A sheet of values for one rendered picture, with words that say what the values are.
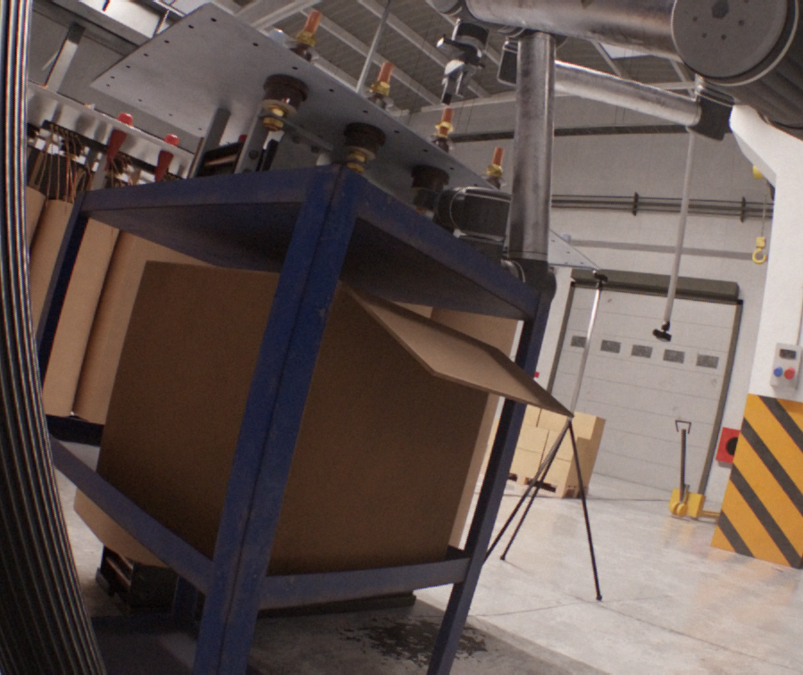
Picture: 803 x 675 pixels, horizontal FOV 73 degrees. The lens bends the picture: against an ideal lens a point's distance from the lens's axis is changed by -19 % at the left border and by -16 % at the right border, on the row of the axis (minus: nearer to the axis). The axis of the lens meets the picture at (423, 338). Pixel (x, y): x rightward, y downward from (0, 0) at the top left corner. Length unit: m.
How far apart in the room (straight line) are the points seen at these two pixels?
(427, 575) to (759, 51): 0.79
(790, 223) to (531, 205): 5.27
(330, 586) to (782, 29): 0.85
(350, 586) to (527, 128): 1.23
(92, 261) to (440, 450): 2.41
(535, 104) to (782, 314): 5.00
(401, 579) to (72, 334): 2.43
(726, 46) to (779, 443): 5.44
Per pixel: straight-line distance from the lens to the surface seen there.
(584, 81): 2.13
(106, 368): 1.64
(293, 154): 1.54
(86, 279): 2.98
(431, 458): 0.75
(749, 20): 0.90
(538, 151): 1.60
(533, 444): 7.92
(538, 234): 1.57
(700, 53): 0.92
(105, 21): 10.05
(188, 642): 1.35
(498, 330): 2.09
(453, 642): 0.92
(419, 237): 0.64
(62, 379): 3.01
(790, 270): 6.50
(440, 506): 0.79
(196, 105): 1.86
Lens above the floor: 0.73
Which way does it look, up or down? 5 degrees up
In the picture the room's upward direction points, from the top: 14 degrees clockwise
